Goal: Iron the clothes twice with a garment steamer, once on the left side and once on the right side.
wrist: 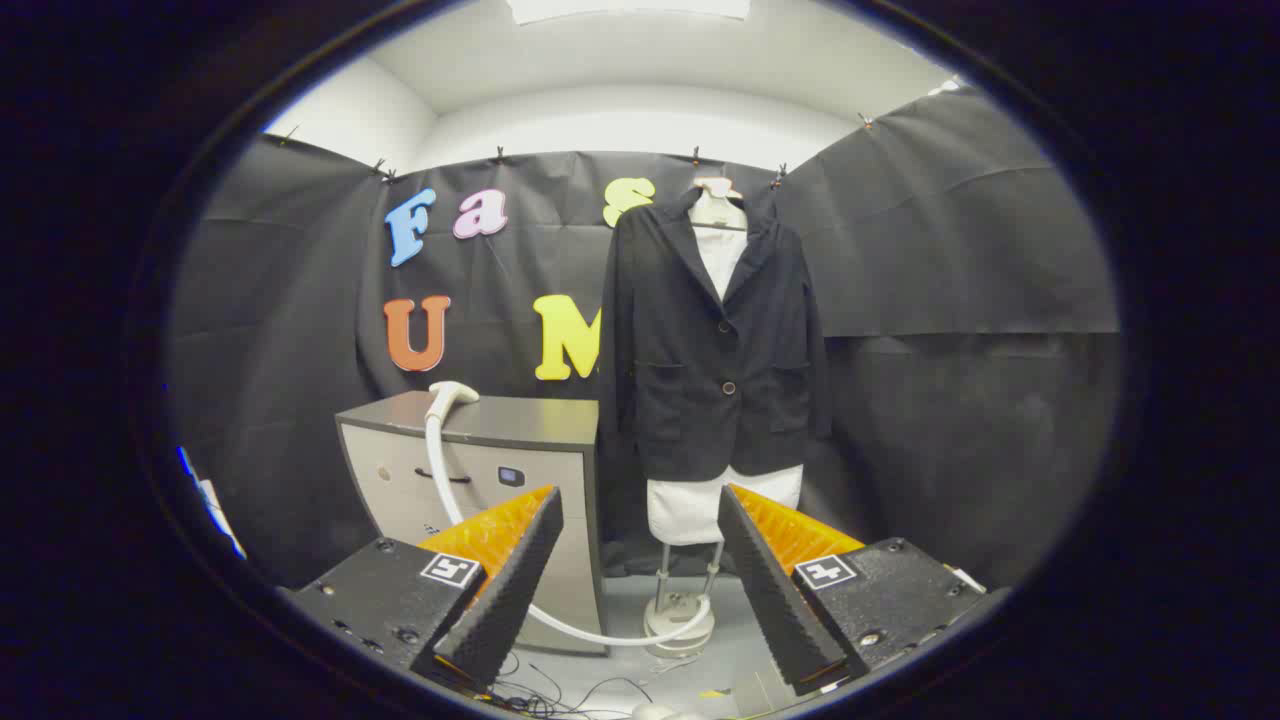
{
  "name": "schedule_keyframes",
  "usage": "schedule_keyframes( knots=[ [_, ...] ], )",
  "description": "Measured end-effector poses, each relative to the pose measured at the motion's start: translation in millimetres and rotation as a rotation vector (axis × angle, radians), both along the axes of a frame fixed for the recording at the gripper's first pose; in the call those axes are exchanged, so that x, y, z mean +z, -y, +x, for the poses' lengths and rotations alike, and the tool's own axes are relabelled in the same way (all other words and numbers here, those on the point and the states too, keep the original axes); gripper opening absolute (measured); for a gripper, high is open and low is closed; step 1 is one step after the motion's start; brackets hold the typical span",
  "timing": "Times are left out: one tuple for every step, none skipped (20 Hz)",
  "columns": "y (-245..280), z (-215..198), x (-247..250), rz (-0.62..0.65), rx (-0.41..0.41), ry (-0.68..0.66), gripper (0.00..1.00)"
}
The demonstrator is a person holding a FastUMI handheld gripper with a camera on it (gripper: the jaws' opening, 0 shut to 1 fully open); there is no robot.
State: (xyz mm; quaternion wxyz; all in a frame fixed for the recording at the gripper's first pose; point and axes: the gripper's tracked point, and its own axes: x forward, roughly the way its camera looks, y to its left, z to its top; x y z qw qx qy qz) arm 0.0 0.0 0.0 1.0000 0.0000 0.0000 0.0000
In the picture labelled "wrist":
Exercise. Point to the white steamer base with poles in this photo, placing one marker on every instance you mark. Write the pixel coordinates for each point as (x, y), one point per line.
(675, 612)

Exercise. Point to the white shirt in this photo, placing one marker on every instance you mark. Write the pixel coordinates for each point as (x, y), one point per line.
(690, 505)

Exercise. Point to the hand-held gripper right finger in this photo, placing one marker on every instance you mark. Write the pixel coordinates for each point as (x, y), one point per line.
(775, 600)

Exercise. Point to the grey drawer cabinet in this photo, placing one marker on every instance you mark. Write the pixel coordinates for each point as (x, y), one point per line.
(520, 420)

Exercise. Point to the long ceiling light panel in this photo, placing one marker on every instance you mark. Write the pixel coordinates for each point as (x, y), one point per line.
(620, 8)

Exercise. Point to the black button jacket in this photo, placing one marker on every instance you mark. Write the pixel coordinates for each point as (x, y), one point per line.
(680, 400)

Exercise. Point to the small ceiling light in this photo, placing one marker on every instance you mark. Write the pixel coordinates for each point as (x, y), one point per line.
(948, 87)

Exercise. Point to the white plastic hanger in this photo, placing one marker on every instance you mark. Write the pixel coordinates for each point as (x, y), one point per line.
(715, 212)

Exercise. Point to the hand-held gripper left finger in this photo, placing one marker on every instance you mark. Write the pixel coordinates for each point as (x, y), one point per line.
(500, 600)

